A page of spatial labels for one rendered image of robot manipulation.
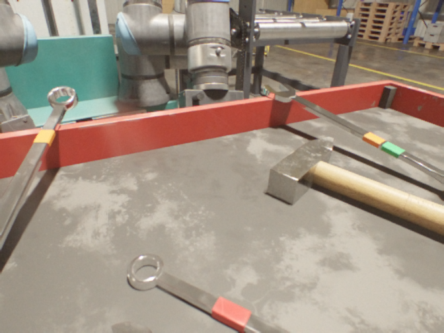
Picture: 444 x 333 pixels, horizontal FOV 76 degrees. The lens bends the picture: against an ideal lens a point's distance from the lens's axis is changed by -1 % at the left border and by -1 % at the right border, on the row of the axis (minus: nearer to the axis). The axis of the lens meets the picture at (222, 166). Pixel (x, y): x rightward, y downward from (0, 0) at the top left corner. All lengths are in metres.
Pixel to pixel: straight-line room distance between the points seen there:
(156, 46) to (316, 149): 0.52
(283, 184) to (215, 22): 0.42
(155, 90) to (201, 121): 0.70
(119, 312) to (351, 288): 0.14
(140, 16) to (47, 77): 0.49
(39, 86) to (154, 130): 0.82
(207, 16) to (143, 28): 0.18
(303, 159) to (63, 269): 0.21
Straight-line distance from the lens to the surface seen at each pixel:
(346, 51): 2.63
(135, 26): 0.73
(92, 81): 1.15
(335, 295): 0.21
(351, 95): 0.51
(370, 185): 0.27
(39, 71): 1.12
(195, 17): 0.62
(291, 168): 0.26
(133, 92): 1.05
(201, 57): 0.60
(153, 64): 1.04
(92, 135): 0.33
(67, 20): 1.20
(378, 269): 0.23
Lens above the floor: 1.06
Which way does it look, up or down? 31 degrees down
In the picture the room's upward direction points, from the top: 2 degrees clockwise
